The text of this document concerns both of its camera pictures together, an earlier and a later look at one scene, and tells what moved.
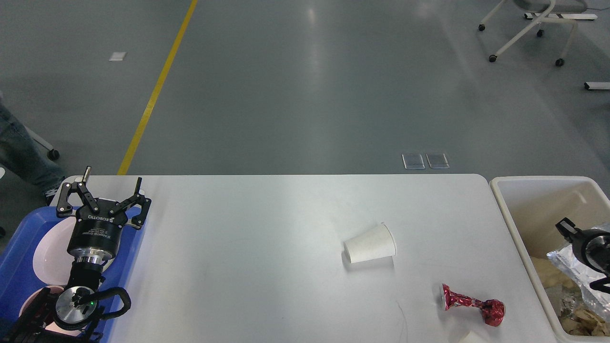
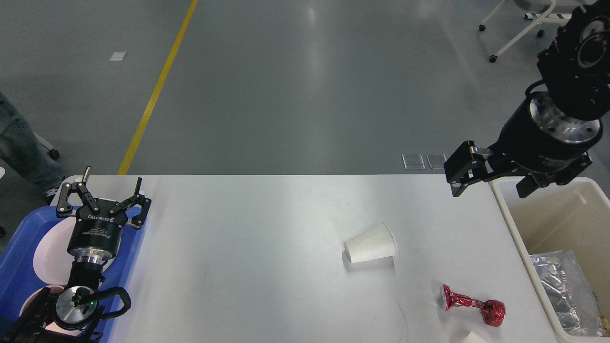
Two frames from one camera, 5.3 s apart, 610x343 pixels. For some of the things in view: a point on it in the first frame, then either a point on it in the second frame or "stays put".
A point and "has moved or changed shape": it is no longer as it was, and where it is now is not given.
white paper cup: (375, 244) stays put
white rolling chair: (546, 11) stays put
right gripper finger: (598, 285) -> (564, 176)
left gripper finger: (64, 207) stays put
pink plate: (52, 263) stays put
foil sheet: (580, 276) has moved or changed shape
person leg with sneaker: (19, 151) stays put
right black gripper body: (592, 247) -> (536, 135)
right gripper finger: (567, 228) -> (466, 166)
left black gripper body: (96, 237) stays put
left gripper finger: (137, 198) stays put
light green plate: (107, 264) stays put
